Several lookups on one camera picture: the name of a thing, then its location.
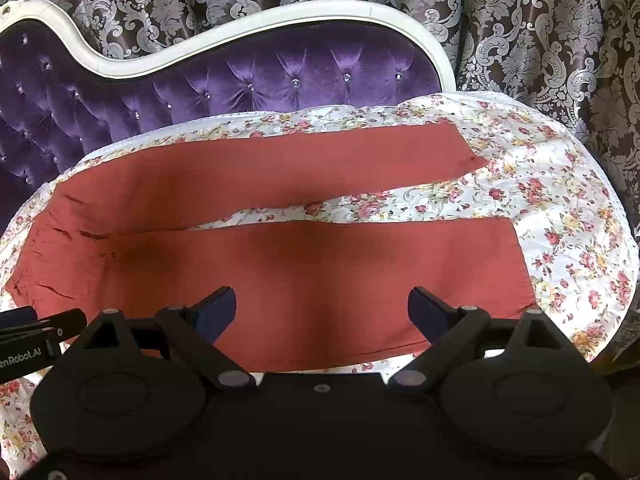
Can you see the floral bed sheet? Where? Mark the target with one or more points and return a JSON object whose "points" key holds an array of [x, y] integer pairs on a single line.
{"points": [[580, 255]]}

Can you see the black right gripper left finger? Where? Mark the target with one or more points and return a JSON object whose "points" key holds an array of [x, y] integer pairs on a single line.
{"points": [[128, 384]]}

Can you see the grey damask curtain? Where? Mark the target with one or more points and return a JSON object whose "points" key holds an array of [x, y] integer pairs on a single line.
{"points": [[575, 60]]}

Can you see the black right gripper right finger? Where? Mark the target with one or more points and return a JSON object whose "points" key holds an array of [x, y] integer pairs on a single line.
{"points": [[519, 386]]}

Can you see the purple tufted headboard white frame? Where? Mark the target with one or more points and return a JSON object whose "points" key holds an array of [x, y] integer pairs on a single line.
{"points": [[62, 100]]}

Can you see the rust red pants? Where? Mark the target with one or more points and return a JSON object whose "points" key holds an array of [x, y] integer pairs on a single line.
{"points": [[170, 225]]}

